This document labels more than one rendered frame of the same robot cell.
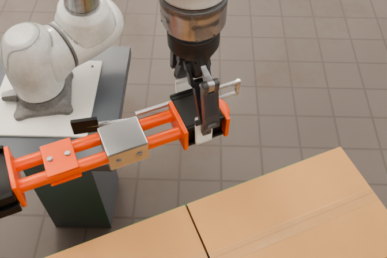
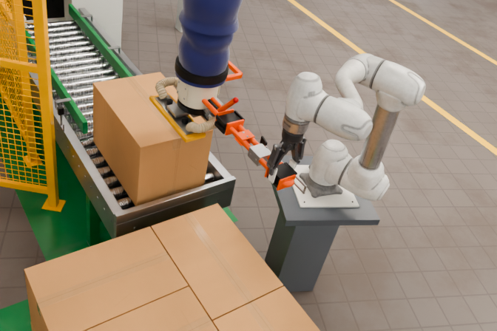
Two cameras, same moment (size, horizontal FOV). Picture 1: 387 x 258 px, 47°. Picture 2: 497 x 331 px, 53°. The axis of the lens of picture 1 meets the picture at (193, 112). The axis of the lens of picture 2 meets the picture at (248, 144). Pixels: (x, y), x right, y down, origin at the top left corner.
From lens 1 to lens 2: 1.42 m
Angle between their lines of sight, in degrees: 51
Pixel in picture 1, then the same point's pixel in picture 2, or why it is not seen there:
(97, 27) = (359, 176)
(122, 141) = (257, 150)
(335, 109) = not seen: outside the picture
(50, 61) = (328, 165)
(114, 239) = (249, 250)
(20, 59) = (321, 150)
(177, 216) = (274, 281)
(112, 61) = (362, 212)
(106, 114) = (320, 214)
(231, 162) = not seen: outside the picture
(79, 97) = (326, 199)
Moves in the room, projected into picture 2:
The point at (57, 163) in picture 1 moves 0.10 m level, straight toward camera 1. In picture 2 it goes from (242, 134) to (222, 142)
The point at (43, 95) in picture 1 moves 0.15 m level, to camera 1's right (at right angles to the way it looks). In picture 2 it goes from (313, 176) to (323, 196)
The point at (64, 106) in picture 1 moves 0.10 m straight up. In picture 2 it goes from (315, 192) to (320, 177)
